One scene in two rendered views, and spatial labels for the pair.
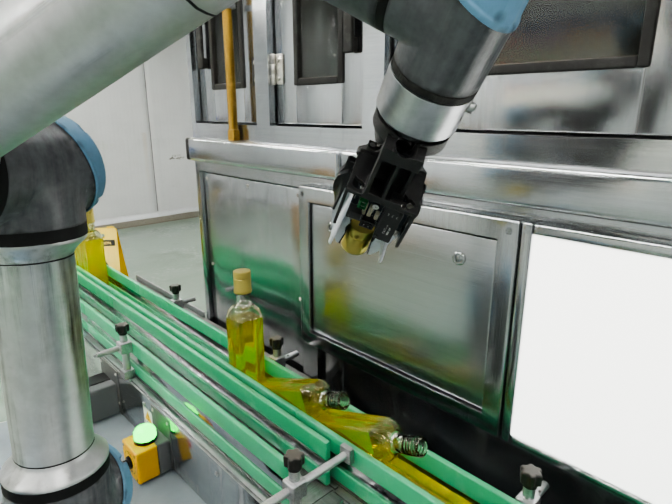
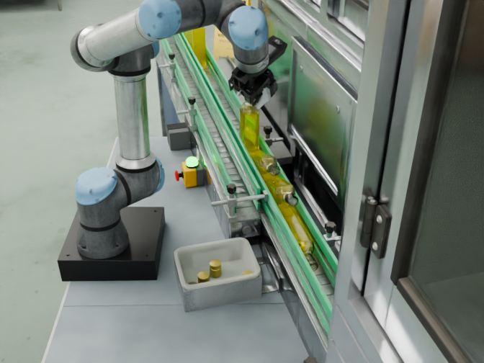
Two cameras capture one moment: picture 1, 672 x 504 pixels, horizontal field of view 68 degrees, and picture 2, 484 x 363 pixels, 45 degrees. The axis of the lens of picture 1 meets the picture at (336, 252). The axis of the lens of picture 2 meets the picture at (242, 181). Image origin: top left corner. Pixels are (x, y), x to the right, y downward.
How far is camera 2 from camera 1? 0.99 m
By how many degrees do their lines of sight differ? 31
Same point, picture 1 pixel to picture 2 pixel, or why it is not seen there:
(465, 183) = (343, 68)
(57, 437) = (134, 149)
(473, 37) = (242, 50)
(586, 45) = not seen: hidden behind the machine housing
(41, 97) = (120, 51)
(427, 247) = (329, 98)
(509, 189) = (353, 80)
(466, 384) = (335, 178)
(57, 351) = (135, 116)
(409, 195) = (253, 87)
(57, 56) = (122, 45)
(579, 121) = not seen: hidden behind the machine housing
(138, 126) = not seen: outside the picture
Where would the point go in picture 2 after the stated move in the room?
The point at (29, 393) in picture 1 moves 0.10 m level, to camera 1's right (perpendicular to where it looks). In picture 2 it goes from (125, 130) to (155, 138)
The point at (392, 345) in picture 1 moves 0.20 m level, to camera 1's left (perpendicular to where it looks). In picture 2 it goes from (315, 148) to (256, 132)
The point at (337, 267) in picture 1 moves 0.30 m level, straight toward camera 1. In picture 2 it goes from (301, 93) to (256, 135)
